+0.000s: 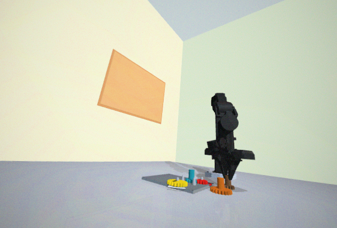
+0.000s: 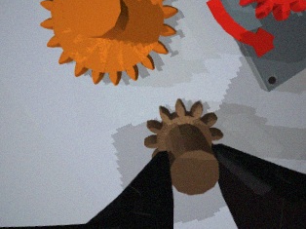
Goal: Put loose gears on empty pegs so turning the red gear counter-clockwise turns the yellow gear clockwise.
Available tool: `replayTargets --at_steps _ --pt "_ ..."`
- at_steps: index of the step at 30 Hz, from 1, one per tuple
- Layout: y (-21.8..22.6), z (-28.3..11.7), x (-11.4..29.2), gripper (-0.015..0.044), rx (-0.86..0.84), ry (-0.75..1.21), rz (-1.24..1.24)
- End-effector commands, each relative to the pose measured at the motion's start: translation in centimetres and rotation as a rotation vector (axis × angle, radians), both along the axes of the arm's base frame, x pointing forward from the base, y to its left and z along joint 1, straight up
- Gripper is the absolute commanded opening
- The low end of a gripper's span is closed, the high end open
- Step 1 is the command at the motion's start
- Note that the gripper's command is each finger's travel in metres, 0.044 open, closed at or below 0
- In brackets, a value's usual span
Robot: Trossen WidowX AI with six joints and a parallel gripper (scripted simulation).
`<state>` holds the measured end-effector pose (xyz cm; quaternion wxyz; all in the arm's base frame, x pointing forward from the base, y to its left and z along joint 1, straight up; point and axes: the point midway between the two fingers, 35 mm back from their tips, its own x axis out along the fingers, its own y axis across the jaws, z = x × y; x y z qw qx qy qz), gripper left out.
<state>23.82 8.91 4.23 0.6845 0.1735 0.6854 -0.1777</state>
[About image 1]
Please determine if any orange gear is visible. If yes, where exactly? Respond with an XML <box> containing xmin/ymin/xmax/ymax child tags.
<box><xmin>210</xmin><ymin>177</ymin><xmax>232</xmax><ymax>195</ymax></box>

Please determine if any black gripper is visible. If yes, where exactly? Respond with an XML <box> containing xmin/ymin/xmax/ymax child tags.
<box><xmin>205</xmin><ymin>133</ymin><xmax>255</xmax><ymax>180</ymax></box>

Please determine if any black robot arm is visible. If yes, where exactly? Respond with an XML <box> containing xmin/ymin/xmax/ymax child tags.
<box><xmin>207</xmin><ymin>93</ymin><xmax>239</xmax><ymax>173</ymax></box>

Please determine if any red gear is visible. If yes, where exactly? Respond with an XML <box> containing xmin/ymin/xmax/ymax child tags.
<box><xmin>197</xmin><ymin>179</ymin><xmax>208</xmax><ymax>185</ymax></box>

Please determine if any teal gear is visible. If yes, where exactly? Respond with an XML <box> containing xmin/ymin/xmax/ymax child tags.
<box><xmin>186</xmin><ymin>170</ymin><xmax>195</xmax><ymax>183</ymax></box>

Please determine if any yellow gear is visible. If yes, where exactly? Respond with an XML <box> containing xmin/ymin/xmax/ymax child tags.
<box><xmin>167</xmin><ymin>179</ymin><xmax>188</xmax><ymax>187</ymax></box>

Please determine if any brown gear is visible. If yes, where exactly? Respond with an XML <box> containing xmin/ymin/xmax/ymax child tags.
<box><xmin>225</xmin><ymin>175</ymin><xmax>235</xmax><ymax>190</ymax></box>

